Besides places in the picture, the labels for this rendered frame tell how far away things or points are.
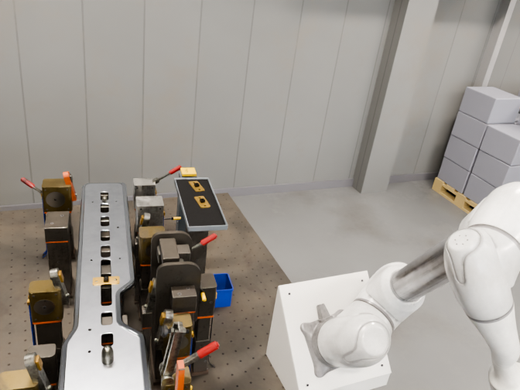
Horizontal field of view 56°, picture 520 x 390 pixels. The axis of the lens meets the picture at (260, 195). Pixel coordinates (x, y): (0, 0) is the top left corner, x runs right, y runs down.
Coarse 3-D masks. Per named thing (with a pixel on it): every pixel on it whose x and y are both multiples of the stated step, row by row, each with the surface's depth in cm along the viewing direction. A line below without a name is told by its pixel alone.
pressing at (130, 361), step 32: (96, 192) 211; (96, 224) 189; (128, 224) 191; (96, 256) 171; (128, 256) 173; (96, 288) 157; (128, 288) 160; (96, 320) 145; (64, 352) 133; (96, 352) 134; (128, 352) 136; (64, 384) 124; (96, 384) 125; (128, 384) 126
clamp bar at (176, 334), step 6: (174, 324) 117; (180, 324) 117; (162, 330) 115; (168, 330) 116; (174, 330) 117; (180, 330) 116; (186, 330) 118; (162, 336) 116; (174, 336) 115; (180, 336) 116; (168, 342) 120; (174, 342) 116; (180, 342) 117; (168, 348) 121; (174, 348) 117; (168, 354) 122; (174, 354) 118; (168, 360) 119; (174, 360) 119; (162, 366) 123; (168, 366) 120; (174, 366) 120; (168, 372) 121
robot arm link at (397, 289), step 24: (504, 192) 108; (480, 216) 105; (504, 216) 102; (408, 264) 144; (432, 264) 129; (384, 288) 151; (408, 288) 142; (432, 288) 136; (384, 312) 152; (408, 312) 150
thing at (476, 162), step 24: (480, 96) 440; (504, 96) 437; (456, 120) 467; (480, 120) 442; (504, 120) 442; (456, 144) 470; (480, 144) 445; (504, 144) 421; (456, 168) 473; (480, 168) 447; (504, 168) 423; (456, 192) 476; (480, 192) 449
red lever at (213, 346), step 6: (216, 342) 123; (204, 348) 122; (210, 348) 122; (216, 348) 122; (192, 354) 123; (198, 354) 122; (204, 354) 122; (186, 360) 123; (192, 360) 122; (162, 372) 123; (174, 372) 123
